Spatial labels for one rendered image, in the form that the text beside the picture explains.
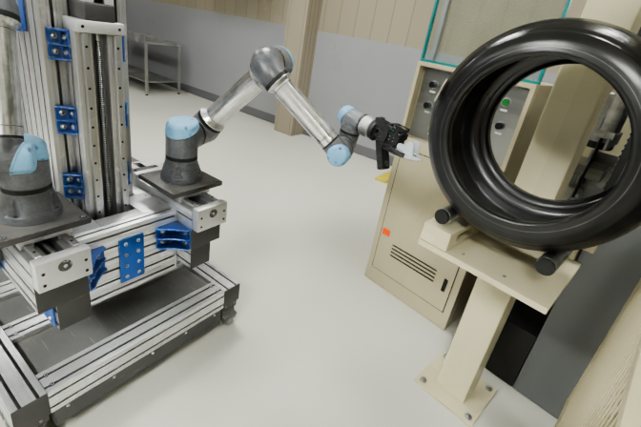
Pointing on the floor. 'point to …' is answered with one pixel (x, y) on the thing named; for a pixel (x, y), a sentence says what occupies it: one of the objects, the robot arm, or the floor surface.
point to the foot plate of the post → (470, 412)
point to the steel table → (147, 60)
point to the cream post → (549, 160)
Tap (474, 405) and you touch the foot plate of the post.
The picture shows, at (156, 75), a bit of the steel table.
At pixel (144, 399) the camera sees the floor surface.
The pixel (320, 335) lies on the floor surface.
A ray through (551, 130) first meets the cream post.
